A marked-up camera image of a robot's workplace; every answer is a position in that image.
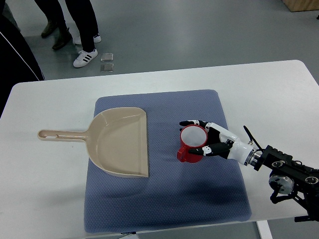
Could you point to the white table leg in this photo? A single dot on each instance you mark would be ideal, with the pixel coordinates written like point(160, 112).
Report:
point(264, 230)

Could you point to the person in black trousers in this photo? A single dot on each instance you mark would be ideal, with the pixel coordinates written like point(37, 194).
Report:
point(83, 14)

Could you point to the blue grey cushion mat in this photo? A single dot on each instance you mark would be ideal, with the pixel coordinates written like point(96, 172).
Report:
point(175, 194)

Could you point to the person with brown shoes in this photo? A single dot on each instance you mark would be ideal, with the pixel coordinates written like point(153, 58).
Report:
point(55, 19)

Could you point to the upper floor socket plate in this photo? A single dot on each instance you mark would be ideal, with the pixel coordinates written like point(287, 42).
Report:
point(107, 57)

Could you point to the black jacket at left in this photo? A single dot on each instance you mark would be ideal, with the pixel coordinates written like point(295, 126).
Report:
point(17, 62)

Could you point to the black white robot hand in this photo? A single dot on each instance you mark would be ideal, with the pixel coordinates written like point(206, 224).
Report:
point(221, 142)

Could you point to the lower floor socket plate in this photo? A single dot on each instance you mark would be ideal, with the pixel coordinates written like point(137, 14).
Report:
point(106, 67)

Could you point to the red cup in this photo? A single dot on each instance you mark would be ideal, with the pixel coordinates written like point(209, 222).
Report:
point(191, 137)

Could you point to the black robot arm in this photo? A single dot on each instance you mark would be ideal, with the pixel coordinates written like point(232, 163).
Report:
point(290, 179)

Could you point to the floor socket plate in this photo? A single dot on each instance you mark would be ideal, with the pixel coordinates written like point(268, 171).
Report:
point(106, 67)
point(107, 57)

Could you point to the wooden box corner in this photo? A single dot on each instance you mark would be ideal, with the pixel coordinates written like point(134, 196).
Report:
point(301, 5)

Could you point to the beige plastic dustpan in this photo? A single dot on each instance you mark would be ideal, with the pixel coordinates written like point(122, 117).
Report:
point(116, 141)

